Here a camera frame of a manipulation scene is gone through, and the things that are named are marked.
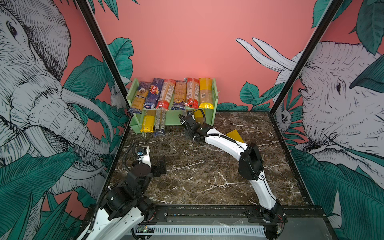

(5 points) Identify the clear white label spaghetti bag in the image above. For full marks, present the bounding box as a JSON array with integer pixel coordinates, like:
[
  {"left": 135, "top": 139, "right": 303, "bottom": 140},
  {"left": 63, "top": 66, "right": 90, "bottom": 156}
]
[{"left": 154, "top": 109, "right": 166, "bottom": 137}]

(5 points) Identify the blue-end yellow spaghetti bag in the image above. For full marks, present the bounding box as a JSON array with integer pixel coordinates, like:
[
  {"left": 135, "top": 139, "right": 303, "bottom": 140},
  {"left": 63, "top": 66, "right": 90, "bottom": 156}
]
[{"left": 171, "top": 81, "right": 187, "bottom": 110}]

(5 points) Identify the yellow spaghetti bag long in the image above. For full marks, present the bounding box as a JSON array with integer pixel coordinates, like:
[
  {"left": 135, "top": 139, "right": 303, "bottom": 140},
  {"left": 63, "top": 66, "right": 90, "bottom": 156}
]
[{"left": 199, "top": 78, "right": 214, "bottom": 110}]

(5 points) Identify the red spaghetti bag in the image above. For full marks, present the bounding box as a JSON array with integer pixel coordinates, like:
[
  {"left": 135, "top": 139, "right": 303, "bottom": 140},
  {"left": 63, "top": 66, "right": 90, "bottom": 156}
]
[
  {"left": 157, "top": 79, "right": 177, "bottom": 110},
  {"left": 185, "top": 78, "right": 200, "bottom": 109}
]

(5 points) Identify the yellow label spaghetti bag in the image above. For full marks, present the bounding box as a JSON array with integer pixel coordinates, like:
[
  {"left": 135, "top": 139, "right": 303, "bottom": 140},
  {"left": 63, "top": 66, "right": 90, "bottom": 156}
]
[{"left": 141, "top": 110, "right": 156, "bottom": 133}]

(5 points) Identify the dark blue pasta box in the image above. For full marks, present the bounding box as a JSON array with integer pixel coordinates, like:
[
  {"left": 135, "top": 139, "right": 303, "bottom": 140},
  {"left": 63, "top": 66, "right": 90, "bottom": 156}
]
[{"left": 143, "top": 78, "right": 164, "bottom": 110}]

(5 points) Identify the blue yellow spaghetti bag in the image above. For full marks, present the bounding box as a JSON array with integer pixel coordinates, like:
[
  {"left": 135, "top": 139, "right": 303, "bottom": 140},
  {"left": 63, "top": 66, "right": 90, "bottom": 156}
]
[{"left": 128, "top": 82, "right": 150, "bottom": 114}]

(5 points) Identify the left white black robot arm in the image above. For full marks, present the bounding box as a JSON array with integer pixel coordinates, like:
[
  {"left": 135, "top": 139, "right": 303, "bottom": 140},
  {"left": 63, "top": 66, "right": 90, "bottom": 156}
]
[{"left": 78, "top": 144, "right": 167, "bottom": 240}]

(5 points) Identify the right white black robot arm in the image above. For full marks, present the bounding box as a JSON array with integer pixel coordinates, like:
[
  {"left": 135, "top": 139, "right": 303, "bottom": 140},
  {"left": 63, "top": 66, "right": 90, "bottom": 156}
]
[{"left": 179, "top": 113, "right": 286, "bottom": 223}]

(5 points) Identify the green two-tier shelf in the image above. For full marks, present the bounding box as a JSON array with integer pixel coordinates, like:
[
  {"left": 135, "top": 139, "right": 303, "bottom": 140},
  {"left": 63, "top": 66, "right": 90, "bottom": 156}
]
[{"left": 126, "top": 78, "right": 219, "bottom": 134}]

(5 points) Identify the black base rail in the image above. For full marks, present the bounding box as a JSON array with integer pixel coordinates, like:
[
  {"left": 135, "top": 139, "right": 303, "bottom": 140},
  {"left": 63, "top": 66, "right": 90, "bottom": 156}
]
[{"left": 80, "top": 204, "right": 331, "bottom": 229}]

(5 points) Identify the left black frame post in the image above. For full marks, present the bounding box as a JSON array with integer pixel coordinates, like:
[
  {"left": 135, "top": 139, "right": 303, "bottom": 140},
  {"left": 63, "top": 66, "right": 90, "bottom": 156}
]
[{"left": 76, "top": 0, "right": 128, "bottom": 105}]

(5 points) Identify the black frame post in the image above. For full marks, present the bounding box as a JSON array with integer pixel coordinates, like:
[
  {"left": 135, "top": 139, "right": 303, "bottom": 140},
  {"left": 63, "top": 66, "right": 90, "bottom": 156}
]
[
  {"left": 269, "top": 0, "right": 344, "bottom": 115},
  {"left": 76, "top": 0, "right": 128, "bottom": 105}
]

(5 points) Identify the right black frame post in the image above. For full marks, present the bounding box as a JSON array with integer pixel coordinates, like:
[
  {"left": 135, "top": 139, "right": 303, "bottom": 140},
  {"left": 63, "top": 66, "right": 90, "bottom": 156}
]
[{"left": 269, "top": 0, "right": 344, "bottom": 115}]

